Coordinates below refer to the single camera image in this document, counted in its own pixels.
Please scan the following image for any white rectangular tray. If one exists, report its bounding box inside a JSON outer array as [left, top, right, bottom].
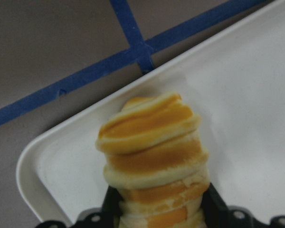
[[16, 0, 285, 225]]

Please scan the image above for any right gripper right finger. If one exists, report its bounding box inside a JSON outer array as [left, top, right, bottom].
[[201, 183, 228, 228]]

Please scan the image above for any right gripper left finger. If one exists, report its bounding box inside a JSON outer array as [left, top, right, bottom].
[[101, 186, 123, 228]]

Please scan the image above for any striped orange bread roll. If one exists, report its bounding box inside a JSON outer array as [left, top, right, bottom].
[[95, 93, 210, 228]]

